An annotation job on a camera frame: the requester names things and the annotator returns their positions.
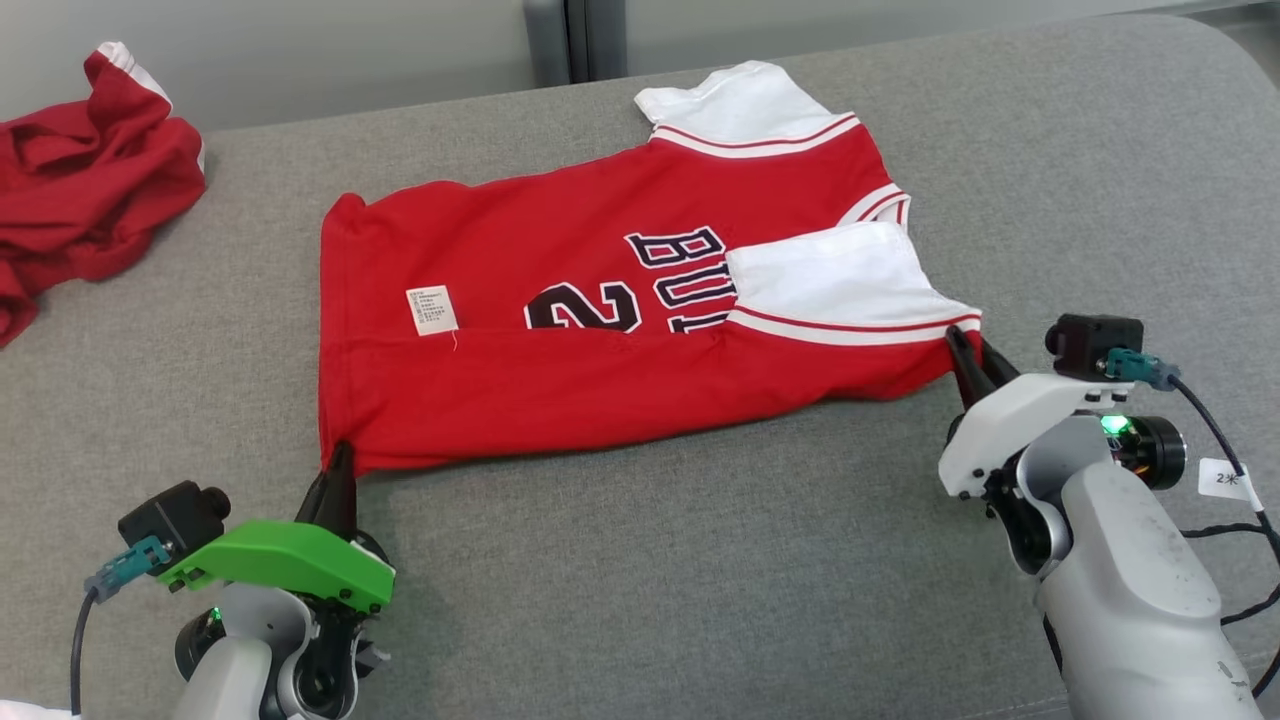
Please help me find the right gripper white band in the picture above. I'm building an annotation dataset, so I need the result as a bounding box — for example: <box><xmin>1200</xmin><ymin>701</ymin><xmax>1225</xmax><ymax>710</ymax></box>
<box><xmin>937</xmin><ymin>325</ymin><xmax>1128</xmax><ymax>501</ymax></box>

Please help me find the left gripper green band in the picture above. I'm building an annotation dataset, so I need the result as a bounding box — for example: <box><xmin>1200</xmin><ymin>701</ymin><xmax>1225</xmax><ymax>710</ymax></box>
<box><xmin>157</xmin><ymin>440</ymin><xmax>397</xmax><ymax>613</ymax></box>

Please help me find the red white basketball jersey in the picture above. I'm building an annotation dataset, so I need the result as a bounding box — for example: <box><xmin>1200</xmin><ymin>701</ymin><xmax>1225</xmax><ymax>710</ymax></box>
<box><xmin>318</xmin><ymin>60</ymin><xmax>984</xmax><ymax>478</ymax></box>

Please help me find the red shorts white trim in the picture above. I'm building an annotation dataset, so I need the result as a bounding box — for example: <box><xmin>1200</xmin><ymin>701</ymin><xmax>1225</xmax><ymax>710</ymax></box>
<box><xmin>0</xmin><ymin>41</ymin><xmax>207</xmax><ymax>349</ymax></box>

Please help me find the black right cable teal plug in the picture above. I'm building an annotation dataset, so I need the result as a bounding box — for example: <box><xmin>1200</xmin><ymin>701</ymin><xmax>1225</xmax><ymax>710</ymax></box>
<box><xmin>1104</xmin><ymin>347</ymin><xmax>1280</xmax><ymax>701</ymax></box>

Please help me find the black cable teal plug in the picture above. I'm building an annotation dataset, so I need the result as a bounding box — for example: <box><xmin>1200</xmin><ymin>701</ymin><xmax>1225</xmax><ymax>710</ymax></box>
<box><xmin>68</xmin><ymin>535</ymin><xmax>173</xmax><ymax>717</ymax></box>
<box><xmin>1104</xmin><ymin>347</ymin><xmax>1280</xmax><ymax>701</ymax></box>

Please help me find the black left cable teal plug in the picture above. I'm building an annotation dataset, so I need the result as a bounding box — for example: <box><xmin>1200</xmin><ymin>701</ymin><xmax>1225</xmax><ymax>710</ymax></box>
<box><xmin>68</xmin><ymin>535</ymin><xmax>173</xmax><ymax>717</ymax></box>

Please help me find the white paper cable label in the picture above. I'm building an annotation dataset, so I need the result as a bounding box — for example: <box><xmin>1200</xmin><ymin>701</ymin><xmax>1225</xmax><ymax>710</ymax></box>
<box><xmin>1197</xmin><ymin>457</ymin><xmax>1257</xmax><ymax>504</ymax></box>

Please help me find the grey metal partition post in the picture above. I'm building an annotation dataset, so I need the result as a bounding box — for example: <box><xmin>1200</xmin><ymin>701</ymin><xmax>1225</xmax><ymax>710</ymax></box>
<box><xmin>523</xmin><ymin>0</ymin><xmax>629</xmax><ymax>88</ymax></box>

